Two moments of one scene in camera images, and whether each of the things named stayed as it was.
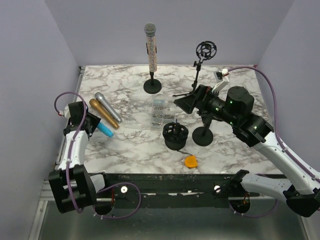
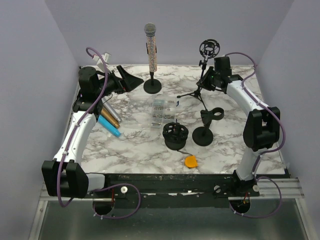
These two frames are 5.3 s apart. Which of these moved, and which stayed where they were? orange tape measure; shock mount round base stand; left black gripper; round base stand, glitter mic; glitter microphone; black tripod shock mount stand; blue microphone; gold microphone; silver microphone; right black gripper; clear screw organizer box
Moved: black tripod shock mount stand; left black gripper; blue microphone; right black gripper
Stayed: shock mount round base stand; glitter microphone; silver microphone; gold microphone; orange tape measure; clear screw organizer box; round base stand, glitter mic
